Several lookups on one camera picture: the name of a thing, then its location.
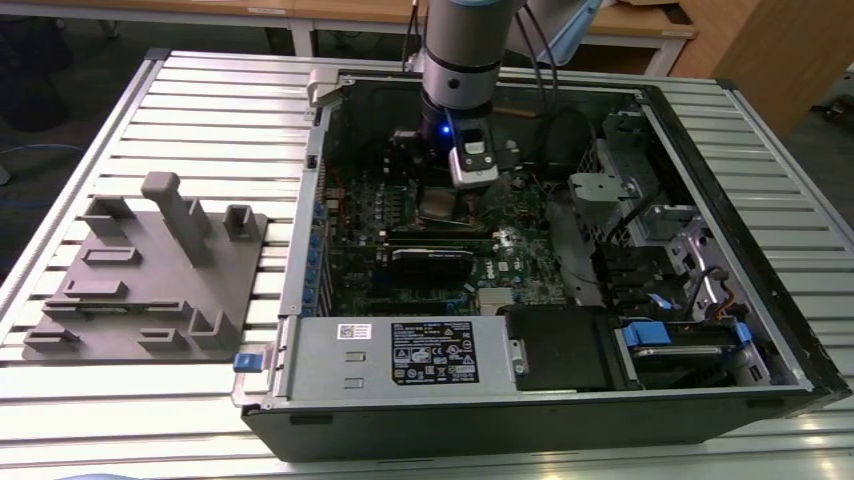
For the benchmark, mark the black graphics card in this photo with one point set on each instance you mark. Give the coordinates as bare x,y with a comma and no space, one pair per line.
430,267

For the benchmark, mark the grey plastic parts rack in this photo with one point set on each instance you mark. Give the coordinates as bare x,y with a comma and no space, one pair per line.
167,280

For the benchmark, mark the silver finned chipset heatsink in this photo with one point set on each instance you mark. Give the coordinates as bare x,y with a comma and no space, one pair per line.
497,296

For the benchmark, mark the silver power supply unit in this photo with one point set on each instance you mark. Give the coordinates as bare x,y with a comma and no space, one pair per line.
321,370

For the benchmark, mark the blue case latch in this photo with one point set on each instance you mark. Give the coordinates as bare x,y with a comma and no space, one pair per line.
249,362

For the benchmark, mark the black RAM slot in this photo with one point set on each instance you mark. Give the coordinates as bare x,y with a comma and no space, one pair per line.
441,242

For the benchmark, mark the black plastic bracket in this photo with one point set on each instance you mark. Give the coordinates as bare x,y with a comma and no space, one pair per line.
628,270

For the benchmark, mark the black open PC case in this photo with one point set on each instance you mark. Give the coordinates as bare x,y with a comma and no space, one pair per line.
468,435

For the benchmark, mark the wooden cabinet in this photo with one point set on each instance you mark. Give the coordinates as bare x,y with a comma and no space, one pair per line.
768,50

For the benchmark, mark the CPU with silver top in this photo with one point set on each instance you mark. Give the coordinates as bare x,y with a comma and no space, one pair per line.
441,205

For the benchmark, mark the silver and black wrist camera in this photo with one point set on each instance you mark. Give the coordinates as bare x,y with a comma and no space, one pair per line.
476,170

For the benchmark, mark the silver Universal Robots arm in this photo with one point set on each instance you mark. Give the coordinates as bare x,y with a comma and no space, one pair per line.
464,50

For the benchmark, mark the metal drive cage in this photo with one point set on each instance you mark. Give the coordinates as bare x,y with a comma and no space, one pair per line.
601,190

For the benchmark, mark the CPU socket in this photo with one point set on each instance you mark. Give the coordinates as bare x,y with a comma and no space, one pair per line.
428,224

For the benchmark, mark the wooden desk white frame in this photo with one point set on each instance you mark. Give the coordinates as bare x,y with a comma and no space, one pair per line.
634,30
134,5

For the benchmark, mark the hard disk in blue carrier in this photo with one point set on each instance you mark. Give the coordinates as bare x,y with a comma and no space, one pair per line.
648,332

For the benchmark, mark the green motherboard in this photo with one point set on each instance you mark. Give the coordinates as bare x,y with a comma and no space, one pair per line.
528,260

